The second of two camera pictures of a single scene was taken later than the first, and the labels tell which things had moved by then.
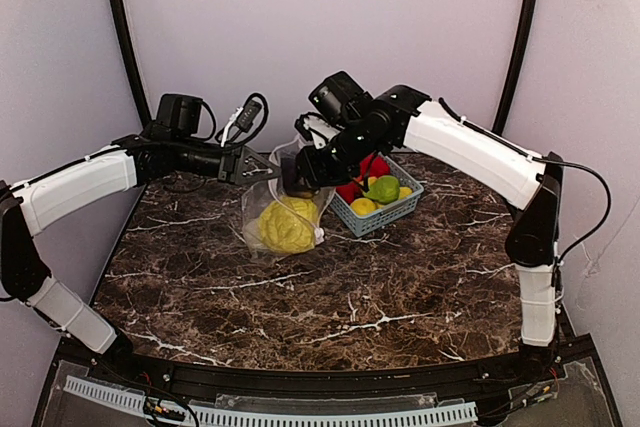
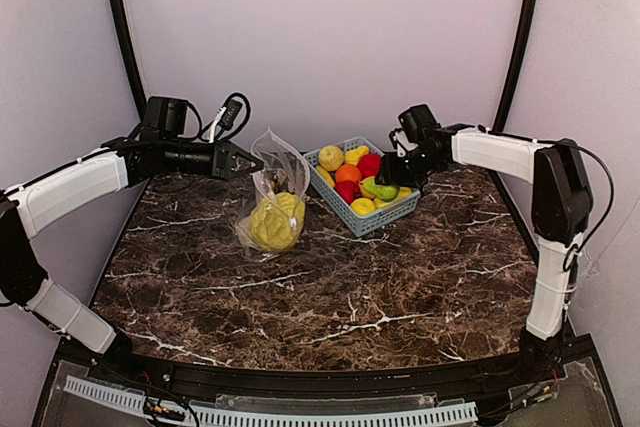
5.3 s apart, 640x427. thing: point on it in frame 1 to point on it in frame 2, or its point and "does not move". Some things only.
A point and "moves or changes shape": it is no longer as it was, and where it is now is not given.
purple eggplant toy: (291, 182) to (277, 186)
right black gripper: (307, 170) to (395, 170)
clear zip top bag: (278, 218) moves or changes shape
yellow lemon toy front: (362, 206) does not move
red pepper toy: (349, 191) does not move
